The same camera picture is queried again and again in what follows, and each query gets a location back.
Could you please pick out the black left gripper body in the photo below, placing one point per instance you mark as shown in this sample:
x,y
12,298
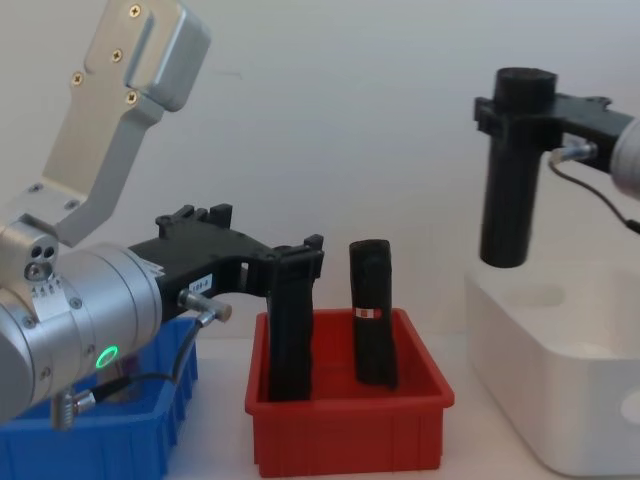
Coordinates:
x,y
200,250

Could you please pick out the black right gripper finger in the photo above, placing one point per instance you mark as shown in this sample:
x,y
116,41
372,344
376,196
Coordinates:
x,y
525,125
580,105

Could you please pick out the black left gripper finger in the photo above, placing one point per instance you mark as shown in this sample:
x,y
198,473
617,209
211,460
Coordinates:
x,y
314,242
295,272

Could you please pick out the black cylinder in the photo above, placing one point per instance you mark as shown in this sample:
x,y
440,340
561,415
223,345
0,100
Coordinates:
x,y
510,200

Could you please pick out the plain black roll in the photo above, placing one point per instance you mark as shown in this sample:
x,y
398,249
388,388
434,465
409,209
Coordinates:
x,y
290,350

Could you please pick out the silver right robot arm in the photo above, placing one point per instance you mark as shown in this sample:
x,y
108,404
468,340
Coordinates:
x,y
629,160

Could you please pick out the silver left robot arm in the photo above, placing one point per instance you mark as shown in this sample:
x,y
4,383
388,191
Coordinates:
x,y
75,305

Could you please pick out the black roll with white label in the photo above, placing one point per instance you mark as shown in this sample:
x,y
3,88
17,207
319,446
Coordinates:
x,y
372,280

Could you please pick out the red plastic bin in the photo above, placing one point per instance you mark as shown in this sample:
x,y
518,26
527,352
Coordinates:
x,y
350,430

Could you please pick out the blue plastic bin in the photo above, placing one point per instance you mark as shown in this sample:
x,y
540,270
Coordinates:
x,y
100,450

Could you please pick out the white box with round slots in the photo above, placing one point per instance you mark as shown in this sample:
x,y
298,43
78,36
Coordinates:
x,y
550,375

